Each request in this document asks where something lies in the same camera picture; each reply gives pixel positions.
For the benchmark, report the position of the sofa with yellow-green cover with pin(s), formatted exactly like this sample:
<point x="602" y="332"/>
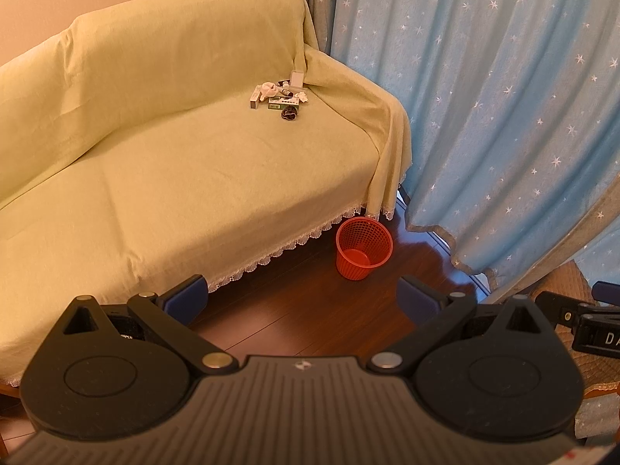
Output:
<point x="145" y="164"/>

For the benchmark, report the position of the white box with grey panel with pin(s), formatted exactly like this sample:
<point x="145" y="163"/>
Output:
<point x="255" y="102"/>

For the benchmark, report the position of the grey curtain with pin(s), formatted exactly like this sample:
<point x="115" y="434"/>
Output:
<point x="310" y="5"/>
<point x="598" y="242"/>

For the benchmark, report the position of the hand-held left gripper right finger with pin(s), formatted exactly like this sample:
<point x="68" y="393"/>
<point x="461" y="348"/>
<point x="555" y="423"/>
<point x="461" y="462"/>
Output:
<point x="414" y="300"/>

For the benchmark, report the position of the dark hair scrunchie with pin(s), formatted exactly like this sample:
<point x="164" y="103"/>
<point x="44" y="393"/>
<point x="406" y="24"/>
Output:
<point x="289" y="114"/>

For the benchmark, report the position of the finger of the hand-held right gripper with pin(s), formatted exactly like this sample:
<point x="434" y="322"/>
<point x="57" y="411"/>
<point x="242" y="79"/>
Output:
<point x="608" y="291"/>
<point x="562" y="306"/>

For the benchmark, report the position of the red plastic mesh basket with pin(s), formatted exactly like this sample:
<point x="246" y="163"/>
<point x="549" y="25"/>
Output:
<point x="362" y="252"/>

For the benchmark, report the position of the white tissue wad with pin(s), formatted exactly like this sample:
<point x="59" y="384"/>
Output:
<point x="268" y="90"/>

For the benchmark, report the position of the plain white box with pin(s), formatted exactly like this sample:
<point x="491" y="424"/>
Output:
<point x="296" y="79"/>

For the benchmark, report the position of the chair with quilted brown cushion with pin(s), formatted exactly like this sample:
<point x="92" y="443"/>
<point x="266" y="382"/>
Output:
<point x="562" y="276"/>

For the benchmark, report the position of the white paper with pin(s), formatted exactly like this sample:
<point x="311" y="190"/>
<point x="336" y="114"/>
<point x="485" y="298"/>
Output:
<point x="301" y="97"/>

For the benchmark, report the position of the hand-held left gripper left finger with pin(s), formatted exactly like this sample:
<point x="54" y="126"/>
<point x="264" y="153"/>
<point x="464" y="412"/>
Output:
<point x="186" y="296"/>

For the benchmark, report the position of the blue star-print curtain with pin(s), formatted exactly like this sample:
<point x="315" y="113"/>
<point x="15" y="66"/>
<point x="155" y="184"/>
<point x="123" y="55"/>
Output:
<point x="484" y="106"/>

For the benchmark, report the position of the green and white box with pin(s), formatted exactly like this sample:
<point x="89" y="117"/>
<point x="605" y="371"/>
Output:
<point x="281" y="103"/>

